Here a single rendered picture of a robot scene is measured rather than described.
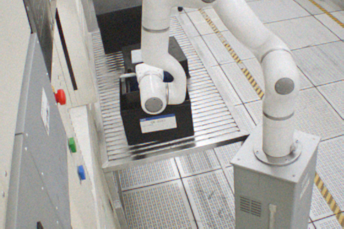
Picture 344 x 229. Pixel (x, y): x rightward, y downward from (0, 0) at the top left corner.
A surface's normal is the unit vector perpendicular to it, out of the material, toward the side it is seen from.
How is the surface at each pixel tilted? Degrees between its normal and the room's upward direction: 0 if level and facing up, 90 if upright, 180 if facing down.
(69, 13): 90
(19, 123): 0
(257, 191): 90
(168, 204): 0
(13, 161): 0
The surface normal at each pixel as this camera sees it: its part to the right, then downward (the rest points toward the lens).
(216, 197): -0.12, -0.82
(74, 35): 0.20, 0.53
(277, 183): -0.55, 0.52
